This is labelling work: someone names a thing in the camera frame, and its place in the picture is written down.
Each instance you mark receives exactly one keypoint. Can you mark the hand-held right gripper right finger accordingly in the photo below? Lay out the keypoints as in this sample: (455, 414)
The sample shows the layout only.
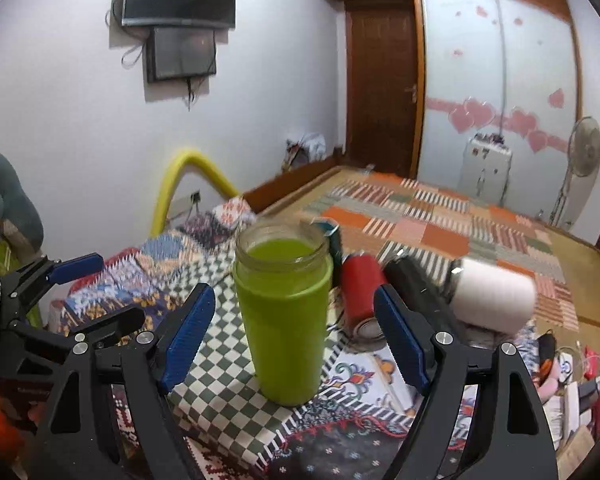
(401, 342)

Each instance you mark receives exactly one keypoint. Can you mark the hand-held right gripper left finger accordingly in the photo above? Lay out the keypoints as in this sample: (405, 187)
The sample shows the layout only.
(189, 332)

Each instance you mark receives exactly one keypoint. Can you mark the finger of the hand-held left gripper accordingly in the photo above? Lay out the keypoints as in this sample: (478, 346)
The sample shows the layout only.
(111, 321)
(76, 267)

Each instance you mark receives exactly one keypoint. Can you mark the green glass jar bottle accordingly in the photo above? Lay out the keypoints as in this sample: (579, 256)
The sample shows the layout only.
(281, 320)

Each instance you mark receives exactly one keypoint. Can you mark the green checkered cloth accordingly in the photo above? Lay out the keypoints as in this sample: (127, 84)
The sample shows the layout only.
(220, 390)

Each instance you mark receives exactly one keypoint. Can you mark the colourful patterned quilt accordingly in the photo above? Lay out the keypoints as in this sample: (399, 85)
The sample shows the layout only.
(145, 265)

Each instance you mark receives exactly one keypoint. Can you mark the red can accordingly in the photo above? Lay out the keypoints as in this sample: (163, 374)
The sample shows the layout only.
(362, 285)

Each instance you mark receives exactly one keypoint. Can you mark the floral patterned mat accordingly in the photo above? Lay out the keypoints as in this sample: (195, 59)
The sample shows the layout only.
(350, 435)

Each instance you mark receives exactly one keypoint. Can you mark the orange striped patchwork blanket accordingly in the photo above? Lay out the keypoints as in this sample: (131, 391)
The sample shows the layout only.
(430, 225)

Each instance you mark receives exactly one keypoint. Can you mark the yellow foam tube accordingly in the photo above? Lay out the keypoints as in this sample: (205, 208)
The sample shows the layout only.
(177, 180)

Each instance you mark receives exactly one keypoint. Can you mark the black and orange tool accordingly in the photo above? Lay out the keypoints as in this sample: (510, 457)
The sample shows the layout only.
(547, 355)

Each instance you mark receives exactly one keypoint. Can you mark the small white cabinet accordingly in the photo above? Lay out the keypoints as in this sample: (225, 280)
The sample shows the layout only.
(485, 170)

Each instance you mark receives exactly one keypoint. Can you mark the woven straw bed mat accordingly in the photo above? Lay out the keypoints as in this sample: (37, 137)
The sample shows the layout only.
(575, 260)

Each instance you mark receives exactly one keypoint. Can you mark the pile of bags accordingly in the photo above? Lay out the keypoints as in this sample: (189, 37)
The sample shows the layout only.
(305, 149)

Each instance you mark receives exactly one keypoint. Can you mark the brown wooden door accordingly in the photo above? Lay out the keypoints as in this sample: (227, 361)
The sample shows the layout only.
(381, 95)

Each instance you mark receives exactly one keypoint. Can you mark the standing fan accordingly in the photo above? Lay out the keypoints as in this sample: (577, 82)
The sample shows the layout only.
(582, 152)

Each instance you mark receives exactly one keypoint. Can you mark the white wardrobe with pink hearts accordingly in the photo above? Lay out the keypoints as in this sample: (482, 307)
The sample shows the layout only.
(500, 70)

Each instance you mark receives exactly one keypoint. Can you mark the wall socket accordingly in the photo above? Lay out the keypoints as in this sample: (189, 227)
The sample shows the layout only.
(196, 195)

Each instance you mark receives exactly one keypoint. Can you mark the wooden bed frame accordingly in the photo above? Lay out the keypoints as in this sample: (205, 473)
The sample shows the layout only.
(300, 177)

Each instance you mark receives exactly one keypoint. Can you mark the small wall-mounted monitor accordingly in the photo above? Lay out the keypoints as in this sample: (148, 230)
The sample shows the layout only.
(182, 52)

